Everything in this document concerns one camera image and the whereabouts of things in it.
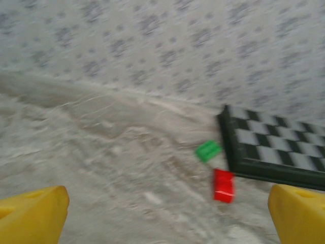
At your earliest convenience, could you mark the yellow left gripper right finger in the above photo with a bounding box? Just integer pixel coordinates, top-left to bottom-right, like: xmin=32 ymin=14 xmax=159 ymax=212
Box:
xmin=268 ymin=184 xmax=325 ymax=244

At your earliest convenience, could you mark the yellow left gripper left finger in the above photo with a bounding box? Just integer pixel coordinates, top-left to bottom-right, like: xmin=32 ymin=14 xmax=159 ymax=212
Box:
xmin=0 ymin=185 xmax=70 ymax=244

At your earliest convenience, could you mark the black grey chessboard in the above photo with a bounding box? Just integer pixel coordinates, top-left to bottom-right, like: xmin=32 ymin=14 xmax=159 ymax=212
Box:
xmin=215 ymin=104 xmax=325 ymax=191

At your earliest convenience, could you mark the red toy brick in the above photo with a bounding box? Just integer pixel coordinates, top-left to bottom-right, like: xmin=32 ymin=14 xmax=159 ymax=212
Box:
xmin=212 ymin=168 xmax=236 ymax=204

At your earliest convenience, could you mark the green toy brick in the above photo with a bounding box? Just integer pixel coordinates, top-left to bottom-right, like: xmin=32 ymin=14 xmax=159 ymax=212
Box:
xmin=194 ymin=140 xmax=222 ymax=163

